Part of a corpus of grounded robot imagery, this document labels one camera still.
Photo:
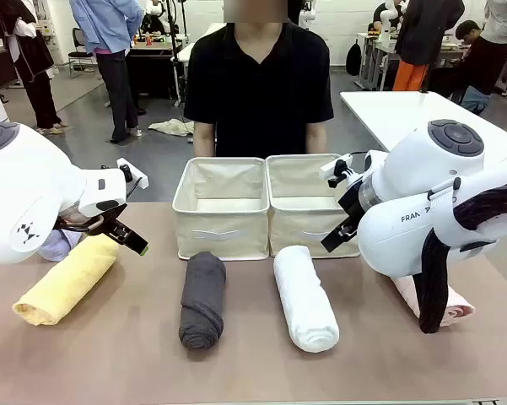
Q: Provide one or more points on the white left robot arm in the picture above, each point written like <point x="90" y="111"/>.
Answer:
<point x="25" y="190"/>

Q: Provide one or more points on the bystander in black dress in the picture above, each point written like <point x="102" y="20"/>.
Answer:
<point x="29" y="55"/>

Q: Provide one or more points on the dark grey towel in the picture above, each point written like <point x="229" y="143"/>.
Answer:
<point x="202" y="304"/>

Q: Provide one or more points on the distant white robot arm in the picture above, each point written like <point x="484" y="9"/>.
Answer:
<point x="308" y="17"/>

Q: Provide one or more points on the black tripod stand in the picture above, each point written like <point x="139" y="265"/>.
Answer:
<point x="177" y="63"/>

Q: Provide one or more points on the black office chair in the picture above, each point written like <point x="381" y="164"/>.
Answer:
<point x="81" y="55"/>

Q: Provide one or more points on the white rectangular table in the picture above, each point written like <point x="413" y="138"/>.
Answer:
<point x="405" y="114"/>

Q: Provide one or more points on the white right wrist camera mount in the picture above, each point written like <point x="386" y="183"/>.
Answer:
<point x="335" y="166"/>

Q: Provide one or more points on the pink towel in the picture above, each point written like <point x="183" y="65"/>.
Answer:
<point x="457" y="310"/>

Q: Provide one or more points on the bystander in grey shirt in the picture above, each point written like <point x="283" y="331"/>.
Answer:
<point x="502" y="21"/>

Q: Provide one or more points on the beige fabric storage bin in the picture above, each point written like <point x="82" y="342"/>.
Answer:
<point x="219" y="236"/>
<point x="299" y="230"/>

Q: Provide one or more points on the bystander in blue shirt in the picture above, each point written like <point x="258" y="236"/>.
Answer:
<point x="109" y="34"/>

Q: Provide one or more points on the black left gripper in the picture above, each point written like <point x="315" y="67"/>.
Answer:
<point x="111" y="221"/>

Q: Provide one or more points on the blue fabric bundle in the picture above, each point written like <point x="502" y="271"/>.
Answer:
<point x="476" y="101"/>

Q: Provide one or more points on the seated bystander in black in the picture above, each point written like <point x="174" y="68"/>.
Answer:
<point x="485" y="63"/>

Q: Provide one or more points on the yellow towel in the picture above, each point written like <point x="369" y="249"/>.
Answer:
<point x="67" y="282"/>

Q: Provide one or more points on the person in black polo shirt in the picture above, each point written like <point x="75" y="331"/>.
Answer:
<point x="257" y="93"/>

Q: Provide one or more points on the person's bare right forearm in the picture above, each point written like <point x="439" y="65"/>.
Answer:
<point x="204" y="141"/>

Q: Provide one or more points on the lavender blue towel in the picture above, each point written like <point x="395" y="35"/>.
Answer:
<point x="59" y="250"/>

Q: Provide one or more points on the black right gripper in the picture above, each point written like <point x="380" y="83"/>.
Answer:
<point x="352" y="208"/>

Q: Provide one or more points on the bystander in orange trousers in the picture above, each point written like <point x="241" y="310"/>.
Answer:
<point x="426" y="34"/>

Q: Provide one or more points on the white towel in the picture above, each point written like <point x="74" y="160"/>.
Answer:
<point x="303" y="304"/>

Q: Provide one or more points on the person's bare left forearm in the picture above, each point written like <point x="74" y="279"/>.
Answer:
<point x="316" y="139"/>

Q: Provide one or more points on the black backpack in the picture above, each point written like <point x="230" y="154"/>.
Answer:
<point x="354" y="59"/>

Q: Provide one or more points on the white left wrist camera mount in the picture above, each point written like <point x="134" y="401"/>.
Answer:
<point x="136" y="172"/>

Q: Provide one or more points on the beige cloth on floor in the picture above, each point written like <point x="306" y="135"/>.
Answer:
<point x="170" y="127"/>

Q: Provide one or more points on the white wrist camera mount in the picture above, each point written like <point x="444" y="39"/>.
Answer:
<point x="335" y="166"/>
<point x="136" y="172"/>

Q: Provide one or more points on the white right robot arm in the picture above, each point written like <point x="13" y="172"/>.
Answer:
<point x="405" y="240"/>

